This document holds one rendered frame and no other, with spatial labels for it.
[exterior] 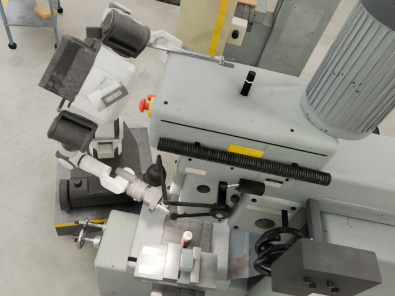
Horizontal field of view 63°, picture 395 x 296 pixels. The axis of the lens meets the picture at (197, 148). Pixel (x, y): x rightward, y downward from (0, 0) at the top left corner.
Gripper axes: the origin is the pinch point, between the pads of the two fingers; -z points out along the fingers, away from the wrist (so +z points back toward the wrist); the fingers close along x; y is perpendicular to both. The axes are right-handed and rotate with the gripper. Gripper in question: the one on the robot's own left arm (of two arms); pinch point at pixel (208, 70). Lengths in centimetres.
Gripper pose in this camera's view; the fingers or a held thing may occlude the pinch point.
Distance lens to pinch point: 161.5
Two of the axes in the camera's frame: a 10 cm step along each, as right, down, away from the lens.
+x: 4.3, 5.1, -7.4
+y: 4.9, -8.3, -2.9
